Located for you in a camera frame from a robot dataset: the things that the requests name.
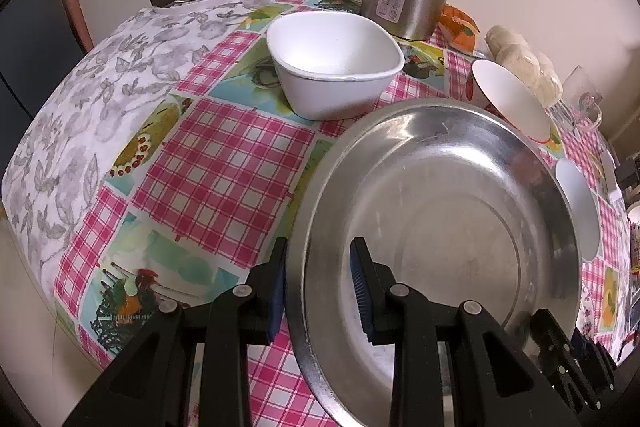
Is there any large stainless steel basin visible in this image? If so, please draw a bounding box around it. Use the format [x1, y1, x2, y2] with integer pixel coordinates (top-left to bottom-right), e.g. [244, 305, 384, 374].
[289, 97, 583, 427]

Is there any orange snack packet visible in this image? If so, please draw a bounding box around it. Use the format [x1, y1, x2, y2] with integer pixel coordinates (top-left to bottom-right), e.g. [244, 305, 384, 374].
[439, 4, 480, 52]

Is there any pink checked tablecloth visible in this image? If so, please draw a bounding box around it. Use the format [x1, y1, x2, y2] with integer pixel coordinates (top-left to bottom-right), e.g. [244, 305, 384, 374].
[52, 0, 640, 427]

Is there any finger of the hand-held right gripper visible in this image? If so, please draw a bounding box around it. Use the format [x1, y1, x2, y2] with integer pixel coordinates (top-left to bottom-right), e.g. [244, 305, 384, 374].
[574, 328, 619, 391]
[529, 307, 602, 414]

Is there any dark blue panel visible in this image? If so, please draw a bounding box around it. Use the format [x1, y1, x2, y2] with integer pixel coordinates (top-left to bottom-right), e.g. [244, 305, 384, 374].
[0, 0, 86, 138]

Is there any white square bowl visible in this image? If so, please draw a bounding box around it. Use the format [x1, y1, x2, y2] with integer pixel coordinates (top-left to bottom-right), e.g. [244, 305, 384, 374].
[266, 11, 406, 122]

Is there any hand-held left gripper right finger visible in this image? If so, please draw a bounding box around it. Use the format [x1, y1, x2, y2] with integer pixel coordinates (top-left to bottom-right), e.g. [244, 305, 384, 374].
[349, 237, 583, 427]

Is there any reddish wooden chair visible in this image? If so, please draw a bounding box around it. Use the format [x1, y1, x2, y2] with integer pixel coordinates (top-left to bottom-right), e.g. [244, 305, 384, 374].
[50, 0, 94, 54]

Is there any bag of steamed buns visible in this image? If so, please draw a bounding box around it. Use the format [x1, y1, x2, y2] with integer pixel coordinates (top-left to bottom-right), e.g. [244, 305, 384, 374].
[485, 24, 563, 108]

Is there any clear glass mug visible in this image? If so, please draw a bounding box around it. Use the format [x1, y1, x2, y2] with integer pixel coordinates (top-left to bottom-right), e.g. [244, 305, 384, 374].
[560, 66, 603, 130]

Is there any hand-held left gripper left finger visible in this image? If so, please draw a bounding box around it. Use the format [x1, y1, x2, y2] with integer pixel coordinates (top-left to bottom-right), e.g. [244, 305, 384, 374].
[62, 237, 290, 427]

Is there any red rimmed white bowl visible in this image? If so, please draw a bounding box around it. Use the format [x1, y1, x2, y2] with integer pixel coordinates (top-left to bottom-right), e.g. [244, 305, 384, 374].
[466, 59, 552, 144]

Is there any small white round bowl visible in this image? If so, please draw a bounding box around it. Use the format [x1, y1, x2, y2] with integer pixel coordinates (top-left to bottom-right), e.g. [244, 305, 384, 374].
[554, 158, 601, 260]

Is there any grey floral cloth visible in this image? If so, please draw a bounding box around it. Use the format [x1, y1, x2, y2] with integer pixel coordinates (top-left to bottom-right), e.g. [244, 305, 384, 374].
[2, 0, 301, 278]

